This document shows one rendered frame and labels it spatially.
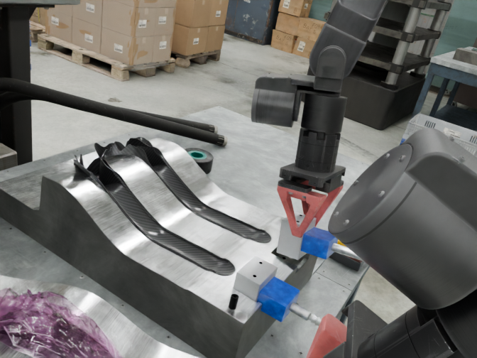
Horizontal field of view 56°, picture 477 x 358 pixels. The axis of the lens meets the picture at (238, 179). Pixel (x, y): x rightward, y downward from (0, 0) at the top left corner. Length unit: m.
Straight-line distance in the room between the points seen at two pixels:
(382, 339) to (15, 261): 0.61
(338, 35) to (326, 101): 0.08
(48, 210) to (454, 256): 0.63
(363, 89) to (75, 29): 2.88
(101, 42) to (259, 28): 3.49
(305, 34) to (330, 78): 6.71
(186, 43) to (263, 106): 4.57
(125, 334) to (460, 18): 6.70
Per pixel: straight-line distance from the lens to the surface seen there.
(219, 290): 0.60
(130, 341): 0.56
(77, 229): 0.71
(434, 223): 0.21
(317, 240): 0.65
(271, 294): 0.59
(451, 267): 0.22
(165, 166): 0.81
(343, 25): 0.59
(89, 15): 4.75
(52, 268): 0.76
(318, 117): 0.61
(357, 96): 4.59
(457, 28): 7.02
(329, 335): 0.33
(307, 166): 0.62
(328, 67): 0.58
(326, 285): 0.81
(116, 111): 1.11
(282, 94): 0.62
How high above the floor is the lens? 1.28
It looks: 27 degrees down
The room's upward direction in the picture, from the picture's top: 12 degrees clockwise
